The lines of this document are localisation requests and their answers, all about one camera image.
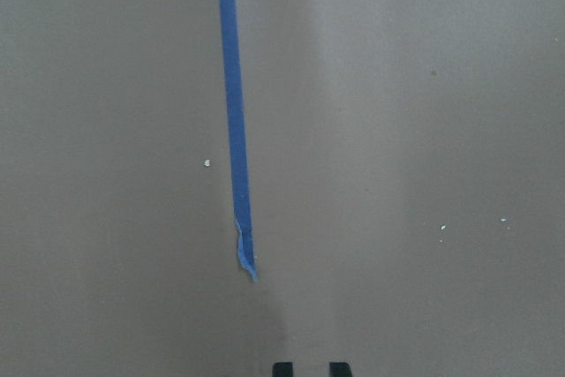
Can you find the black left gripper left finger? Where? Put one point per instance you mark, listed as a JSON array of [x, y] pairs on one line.
[[282, 369]]

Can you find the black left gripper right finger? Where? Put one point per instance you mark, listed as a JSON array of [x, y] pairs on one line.
[[339, 369]]

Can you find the short blue tape strip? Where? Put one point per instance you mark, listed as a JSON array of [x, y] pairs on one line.
[[237, 137]]

